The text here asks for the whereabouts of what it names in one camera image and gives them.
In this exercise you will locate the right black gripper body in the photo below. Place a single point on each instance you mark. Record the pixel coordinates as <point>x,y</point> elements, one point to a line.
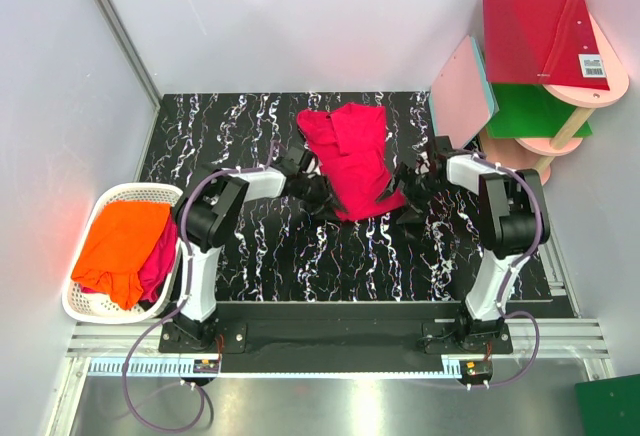
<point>419,191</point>

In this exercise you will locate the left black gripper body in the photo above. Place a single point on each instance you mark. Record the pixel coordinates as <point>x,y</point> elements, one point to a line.
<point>312,192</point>

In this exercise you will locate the crimson red t shirt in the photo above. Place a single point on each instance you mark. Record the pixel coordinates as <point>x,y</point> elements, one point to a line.
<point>350,143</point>

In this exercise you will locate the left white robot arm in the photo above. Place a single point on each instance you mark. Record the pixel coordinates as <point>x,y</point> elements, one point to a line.
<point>207,215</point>

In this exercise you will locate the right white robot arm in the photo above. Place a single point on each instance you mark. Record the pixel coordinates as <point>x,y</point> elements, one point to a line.
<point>512,223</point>

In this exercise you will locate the pink board teal edge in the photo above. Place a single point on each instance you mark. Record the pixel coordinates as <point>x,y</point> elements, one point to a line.
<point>461,99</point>

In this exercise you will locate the pink wooden tiered shelf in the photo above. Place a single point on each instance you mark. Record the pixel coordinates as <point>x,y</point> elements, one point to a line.
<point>539,153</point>

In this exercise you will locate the green acrylic sheet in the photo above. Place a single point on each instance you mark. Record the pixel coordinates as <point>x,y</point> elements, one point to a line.
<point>527,111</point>

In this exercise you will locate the magenta t shirt in basket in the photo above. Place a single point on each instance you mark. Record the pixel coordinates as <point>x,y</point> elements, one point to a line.
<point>155,270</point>

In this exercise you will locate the orange t shirt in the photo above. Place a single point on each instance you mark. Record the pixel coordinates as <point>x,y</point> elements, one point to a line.
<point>119,242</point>

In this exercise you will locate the red acrylic sheet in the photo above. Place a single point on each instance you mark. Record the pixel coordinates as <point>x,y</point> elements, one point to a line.
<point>541,42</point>

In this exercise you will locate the white plastic laundry basket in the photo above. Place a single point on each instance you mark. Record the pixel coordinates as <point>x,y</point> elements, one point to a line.
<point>98,308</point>

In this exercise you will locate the dark green board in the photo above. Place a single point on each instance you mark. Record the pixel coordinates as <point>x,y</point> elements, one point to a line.
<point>609,407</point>

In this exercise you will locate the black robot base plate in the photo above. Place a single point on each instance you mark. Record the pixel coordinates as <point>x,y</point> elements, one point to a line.
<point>337,339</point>

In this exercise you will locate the aluminium frame rail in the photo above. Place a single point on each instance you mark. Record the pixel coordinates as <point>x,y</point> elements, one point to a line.
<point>128,48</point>

